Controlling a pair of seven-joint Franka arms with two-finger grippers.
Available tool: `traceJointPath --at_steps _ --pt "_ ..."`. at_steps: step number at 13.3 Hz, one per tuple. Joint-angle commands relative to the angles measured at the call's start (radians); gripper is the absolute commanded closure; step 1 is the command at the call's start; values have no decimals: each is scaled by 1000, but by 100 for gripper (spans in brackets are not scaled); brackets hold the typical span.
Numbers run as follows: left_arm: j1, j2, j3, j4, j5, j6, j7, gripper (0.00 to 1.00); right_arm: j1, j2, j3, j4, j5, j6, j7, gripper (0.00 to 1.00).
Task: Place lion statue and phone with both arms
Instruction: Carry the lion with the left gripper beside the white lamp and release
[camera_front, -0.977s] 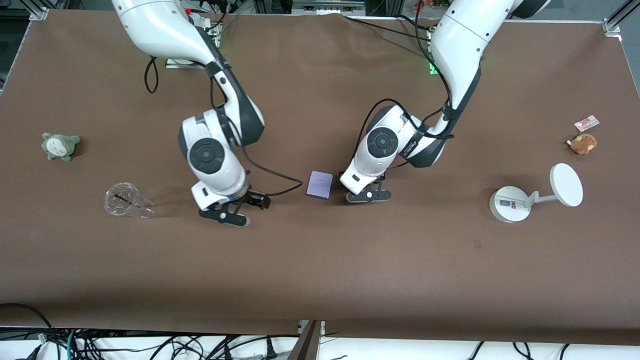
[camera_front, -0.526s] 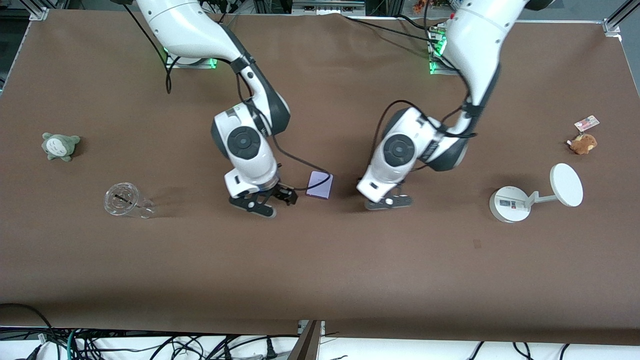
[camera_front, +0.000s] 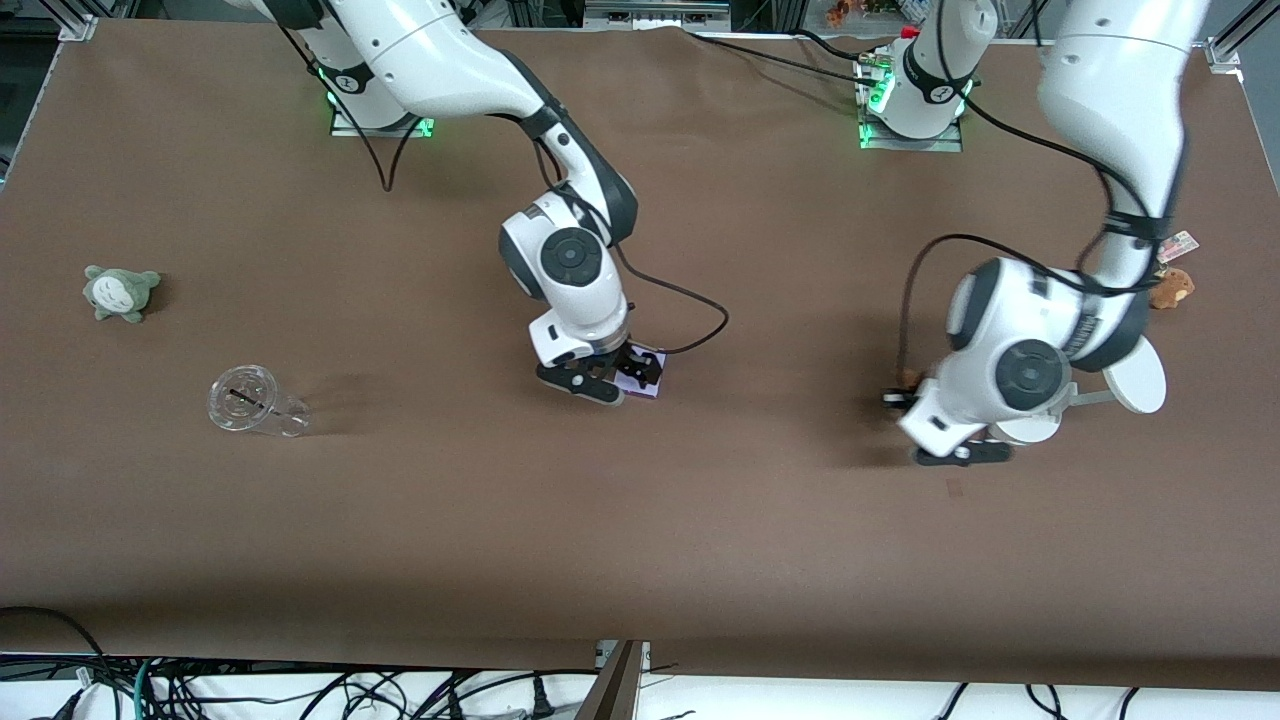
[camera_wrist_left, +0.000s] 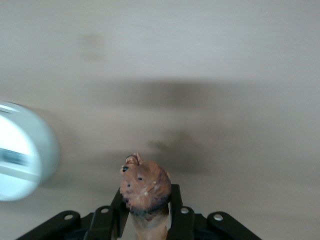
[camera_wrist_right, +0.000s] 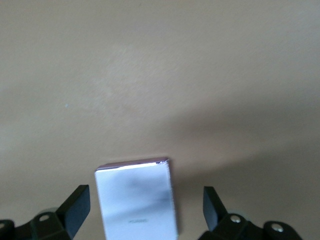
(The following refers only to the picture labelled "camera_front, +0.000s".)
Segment small purple white box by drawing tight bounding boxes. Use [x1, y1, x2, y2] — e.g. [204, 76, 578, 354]
[612, 346, 669, 400]

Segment white round desk lamp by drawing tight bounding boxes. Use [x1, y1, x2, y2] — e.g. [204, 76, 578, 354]
[985, 335, 1168, 448]

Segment brown table support beam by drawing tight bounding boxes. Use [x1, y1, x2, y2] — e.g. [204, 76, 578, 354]
[573, 640, 651, 720]

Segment clear plastic cup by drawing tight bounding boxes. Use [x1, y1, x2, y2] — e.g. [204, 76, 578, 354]
[207, 364, 311, 438]

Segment grey totoro plush toy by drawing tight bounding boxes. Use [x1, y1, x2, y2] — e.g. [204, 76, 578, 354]
[83, 265, 162, 324]

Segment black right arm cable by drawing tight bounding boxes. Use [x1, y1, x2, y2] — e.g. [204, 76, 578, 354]
[612, 245, 730, 357]

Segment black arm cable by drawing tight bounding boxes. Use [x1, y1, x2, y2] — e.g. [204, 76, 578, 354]
[612, 245, 730, 357]
[897, 60, 1181, 376]

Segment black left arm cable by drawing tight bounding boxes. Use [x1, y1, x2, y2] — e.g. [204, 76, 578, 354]
[897, 60, 1181, 376]

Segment black looped base cable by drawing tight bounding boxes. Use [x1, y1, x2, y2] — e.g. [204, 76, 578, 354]
[270, 20, 421, 193]

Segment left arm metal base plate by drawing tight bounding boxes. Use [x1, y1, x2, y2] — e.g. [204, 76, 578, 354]
[857, 118, 964, 153]

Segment brown plush keychain toy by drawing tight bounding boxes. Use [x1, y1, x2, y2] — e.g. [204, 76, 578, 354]
[1148, 267, 1197, 310]

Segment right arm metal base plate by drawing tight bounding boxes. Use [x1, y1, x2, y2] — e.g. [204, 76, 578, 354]
[330, 108, 437, 139]

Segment black cable across table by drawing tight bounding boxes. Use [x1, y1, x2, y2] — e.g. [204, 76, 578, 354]
[683, 28, 881, 86]

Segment thick black floor cable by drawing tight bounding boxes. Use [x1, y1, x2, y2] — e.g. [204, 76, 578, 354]
[0, 606, 106, 691]

